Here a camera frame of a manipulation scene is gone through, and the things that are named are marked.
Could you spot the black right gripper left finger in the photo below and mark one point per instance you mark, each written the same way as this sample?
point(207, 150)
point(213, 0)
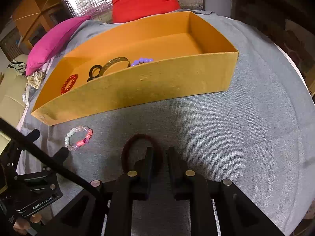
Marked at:
point(111, 212)

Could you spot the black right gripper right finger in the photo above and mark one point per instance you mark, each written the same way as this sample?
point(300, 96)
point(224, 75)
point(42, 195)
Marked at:
point(216, 208)

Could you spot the dark red bangle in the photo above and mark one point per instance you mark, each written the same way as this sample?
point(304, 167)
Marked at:
point(134, 150)

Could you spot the operator hand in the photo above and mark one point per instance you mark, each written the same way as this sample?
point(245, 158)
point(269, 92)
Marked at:
point(22, 225)

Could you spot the grey blanket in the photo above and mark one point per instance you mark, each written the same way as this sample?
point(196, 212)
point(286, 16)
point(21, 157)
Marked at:
point(259, 133)

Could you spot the beige leather sofa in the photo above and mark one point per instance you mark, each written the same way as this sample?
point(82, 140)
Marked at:
point(13, 85)

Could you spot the patterned fabric bag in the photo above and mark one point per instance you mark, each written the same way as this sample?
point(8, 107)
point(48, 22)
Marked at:
point(36, 79)

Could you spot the magenta pillow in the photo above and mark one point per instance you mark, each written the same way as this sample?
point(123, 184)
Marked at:
point(52, 42)

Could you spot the orange cardboard box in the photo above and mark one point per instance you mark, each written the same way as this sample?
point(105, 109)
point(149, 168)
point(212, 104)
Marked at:
point(151, 59)

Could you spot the wooden cabinet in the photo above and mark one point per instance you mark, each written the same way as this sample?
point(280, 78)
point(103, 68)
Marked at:
point(32, 14)

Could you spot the wooden table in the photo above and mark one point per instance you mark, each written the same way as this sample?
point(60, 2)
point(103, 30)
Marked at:
point(288, 23)

